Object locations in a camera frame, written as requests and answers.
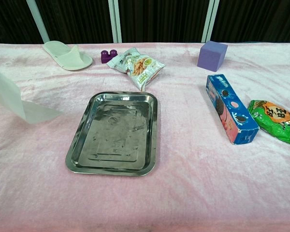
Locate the white paper sheet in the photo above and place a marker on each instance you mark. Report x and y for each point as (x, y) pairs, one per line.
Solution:
(7, 94)

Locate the stainless steel tray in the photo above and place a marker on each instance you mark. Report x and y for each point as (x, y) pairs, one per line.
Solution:
(111, 135)

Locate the white biscuit snack bag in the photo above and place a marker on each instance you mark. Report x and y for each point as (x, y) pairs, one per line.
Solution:
(137, 66)

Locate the purple toy brick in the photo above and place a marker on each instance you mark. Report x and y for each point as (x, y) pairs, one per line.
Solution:
(106, 57)

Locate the pink plush tablecloth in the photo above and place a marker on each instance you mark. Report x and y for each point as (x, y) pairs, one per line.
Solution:
(195, 181)

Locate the blue cookie box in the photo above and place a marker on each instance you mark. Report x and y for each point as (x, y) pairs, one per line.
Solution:
(227, 106)

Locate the purple foam cube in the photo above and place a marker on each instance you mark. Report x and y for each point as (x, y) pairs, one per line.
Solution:
(211, 56)

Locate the white slipper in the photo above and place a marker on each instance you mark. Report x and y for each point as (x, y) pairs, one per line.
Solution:
(70, 59)

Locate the black pleated curtain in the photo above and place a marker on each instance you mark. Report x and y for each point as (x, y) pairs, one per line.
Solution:
(159, 19)

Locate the green snack bag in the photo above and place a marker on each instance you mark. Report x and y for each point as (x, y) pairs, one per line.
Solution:
(278, 120)

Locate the white frame post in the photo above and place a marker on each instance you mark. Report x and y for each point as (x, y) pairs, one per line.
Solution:
(209, 19)
(37, 19)
(114, 19)

